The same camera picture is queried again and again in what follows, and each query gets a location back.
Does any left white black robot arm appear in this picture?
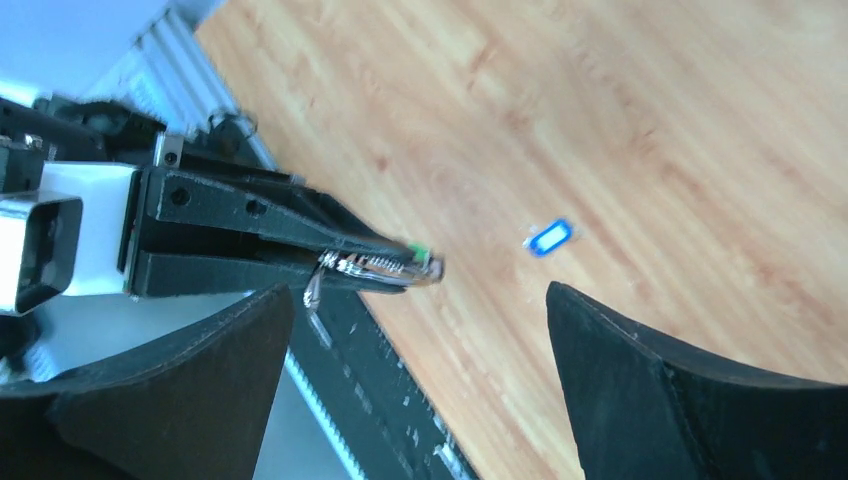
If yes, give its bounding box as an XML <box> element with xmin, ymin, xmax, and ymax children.
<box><xmin>1</xmin><ymin>99</ymin><xmax>431</xmax><ymax>313</ymax></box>

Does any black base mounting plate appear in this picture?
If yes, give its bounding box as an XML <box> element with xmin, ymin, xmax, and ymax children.
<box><xmin>285</xmin><ymin>291</ymin><xmax>478</xmax><ymax>480</ymax></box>

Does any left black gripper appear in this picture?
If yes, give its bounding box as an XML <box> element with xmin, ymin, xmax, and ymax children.
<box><xmin>39</xmin><ymin>162</ymin><xmax>415</xmax><ymax>299</ymax></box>

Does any blue key tag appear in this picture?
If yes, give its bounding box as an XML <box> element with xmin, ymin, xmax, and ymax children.
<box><xmin>523</xmin><ymin>218</ymin><xmax>574</xmax><ymax>258</ymax></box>

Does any metal keyring with keys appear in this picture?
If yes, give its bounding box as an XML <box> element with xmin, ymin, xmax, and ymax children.
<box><xmin>302</xmin><ymin>244</ymin><xmax>446</xmax><ymax>312</ymax></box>

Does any aluminium rail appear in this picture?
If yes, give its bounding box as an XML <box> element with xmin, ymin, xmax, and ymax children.
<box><xmin>82</xmin><ymin>6</ymin><xmax>279</xmax><ymax>170</ymax></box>

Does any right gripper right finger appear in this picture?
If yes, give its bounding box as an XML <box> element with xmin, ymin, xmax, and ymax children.
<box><xmin>546</xmin><ymin>282</ymin><xmax>847</xmax><ymax>479</ymax></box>

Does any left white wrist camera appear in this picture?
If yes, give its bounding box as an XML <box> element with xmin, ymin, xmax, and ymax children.
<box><xmin>1</xmin><ymin>190</ymin><xmax>83</xmax><ymax>316</ymax></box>

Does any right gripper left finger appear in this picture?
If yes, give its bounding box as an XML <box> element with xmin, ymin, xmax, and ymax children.
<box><xmin>1</xmin><ymin>285</ymin><xmax>295</xmax><ymax>479</ymax></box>

